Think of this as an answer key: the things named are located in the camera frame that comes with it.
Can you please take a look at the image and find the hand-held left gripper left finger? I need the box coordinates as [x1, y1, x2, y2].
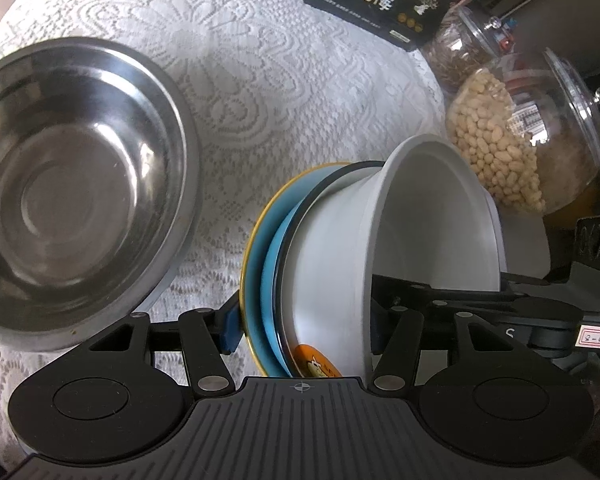
[87, 290, 243, 395]

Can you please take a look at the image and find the blue plate with yellow rim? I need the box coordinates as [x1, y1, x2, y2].
[240, 161, 355, 377]

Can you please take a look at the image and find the glass jar of dried strips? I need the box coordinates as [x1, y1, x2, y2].
[420, 6, 520, 94]

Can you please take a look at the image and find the blue bowl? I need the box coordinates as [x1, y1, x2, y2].
[259, 164, 383, 379]

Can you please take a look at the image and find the stainless steel bowl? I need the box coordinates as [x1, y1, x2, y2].
[0, 37, 202, 354]

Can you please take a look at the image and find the black printed box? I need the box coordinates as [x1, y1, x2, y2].
[300, 0, 464, 53]

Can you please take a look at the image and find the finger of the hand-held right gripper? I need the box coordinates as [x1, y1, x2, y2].
[371, 272, 512, 306]
[390, 297, 583, 322]

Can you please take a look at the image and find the white lace tablecloth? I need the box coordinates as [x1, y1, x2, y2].
[0, 0, 552, 461]

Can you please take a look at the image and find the glass jar of beans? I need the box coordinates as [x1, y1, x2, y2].
[445, 48, 600, 217]

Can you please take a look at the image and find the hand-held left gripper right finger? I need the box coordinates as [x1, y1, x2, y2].
[371, 305, 512, 393]

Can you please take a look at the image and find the white bowl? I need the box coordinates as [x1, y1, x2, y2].
[279, 134, 509, 379]

